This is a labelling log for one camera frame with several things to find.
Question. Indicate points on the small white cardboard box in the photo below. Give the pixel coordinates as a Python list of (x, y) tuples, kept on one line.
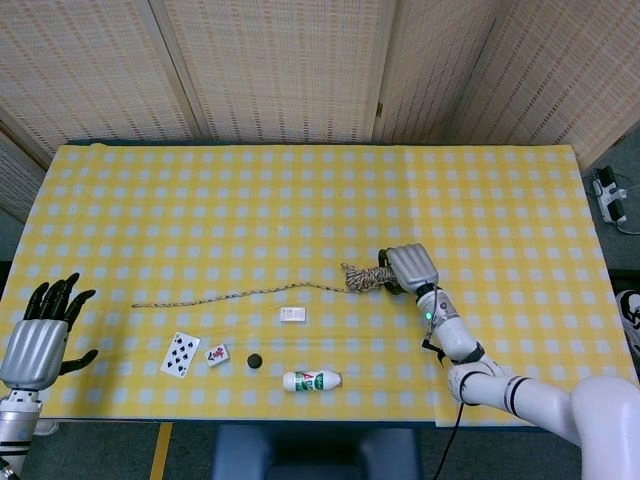
[(293, 314)]

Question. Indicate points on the small black cap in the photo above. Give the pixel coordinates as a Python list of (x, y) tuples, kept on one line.
[(255, 361)]

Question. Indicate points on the white mahjong tile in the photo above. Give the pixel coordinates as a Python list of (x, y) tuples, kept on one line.
[(219, 355)]

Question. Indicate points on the white power strip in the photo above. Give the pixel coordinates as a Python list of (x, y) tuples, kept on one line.
[(607, 197)]

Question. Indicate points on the yellow floor tape strip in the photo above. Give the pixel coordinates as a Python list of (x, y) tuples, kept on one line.
[(161, 450)]

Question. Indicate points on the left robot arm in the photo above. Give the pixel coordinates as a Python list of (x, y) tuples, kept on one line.
[(17, 425)]

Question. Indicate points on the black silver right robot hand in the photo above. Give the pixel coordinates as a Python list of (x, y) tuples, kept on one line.
[(412, 267)]

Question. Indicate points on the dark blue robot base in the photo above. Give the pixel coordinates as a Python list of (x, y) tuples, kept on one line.
[(315, 455)]

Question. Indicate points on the woven folding screen panel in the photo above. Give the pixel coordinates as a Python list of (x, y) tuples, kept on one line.
[(565, 75), (90, 65), (280, 65), (430, 65), (15, 175)]

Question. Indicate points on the nine of spades card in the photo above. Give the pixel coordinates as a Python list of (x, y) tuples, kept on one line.
[(180, 354)]

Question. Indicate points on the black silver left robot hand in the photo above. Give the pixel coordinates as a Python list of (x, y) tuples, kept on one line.
[(35, 352)]

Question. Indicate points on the white green milk bottle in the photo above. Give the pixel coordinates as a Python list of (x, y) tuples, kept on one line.
[(310, 381)]

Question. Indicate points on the yellow white checkered tablecloth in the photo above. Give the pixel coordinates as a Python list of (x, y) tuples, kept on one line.
[(300, 200)]

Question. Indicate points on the black white sneaker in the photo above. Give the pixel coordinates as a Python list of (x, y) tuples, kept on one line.
[(631, 310)]

